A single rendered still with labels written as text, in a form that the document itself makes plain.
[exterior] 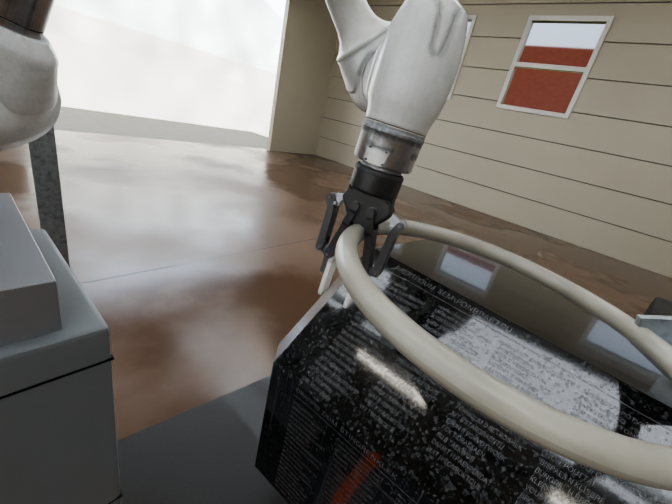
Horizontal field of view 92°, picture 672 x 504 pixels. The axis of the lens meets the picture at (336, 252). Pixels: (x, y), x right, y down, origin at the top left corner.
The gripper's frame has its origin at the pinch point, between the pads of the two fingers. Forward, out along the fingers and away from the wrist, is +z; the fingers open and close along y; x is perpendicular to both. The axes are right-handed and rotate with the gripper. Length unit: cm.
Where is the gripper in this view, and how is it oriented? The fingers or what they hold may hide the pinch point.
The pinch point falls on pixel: (340, 282)
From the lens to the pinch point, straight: 56.1
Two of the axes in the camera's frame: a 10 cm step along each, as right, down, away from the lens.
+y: 8.6, 4.2, -3.0
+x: 4.2, -2.5, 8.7
